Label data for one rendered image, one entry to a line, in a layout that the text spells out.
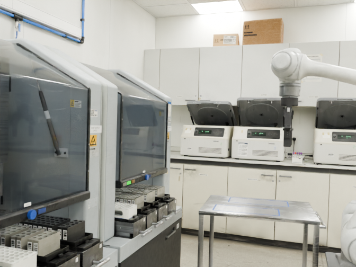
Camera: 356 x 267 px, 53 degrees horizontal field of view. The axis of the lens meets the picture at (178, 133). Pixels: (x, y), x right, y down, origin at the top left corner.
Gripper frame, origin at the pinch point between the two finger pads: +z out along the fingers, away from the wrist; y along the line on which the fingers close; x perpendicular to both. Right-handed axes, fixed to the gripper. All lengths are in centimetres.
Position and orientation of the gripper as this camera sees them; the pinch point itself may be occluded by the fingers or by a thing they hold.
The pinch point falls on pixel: (287, 143)
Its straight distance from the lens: 164.1
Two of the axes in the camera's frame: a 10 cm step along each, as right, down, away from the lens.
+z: -0.3, 10.0, 0.3
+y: 3.3, -0.2, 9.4
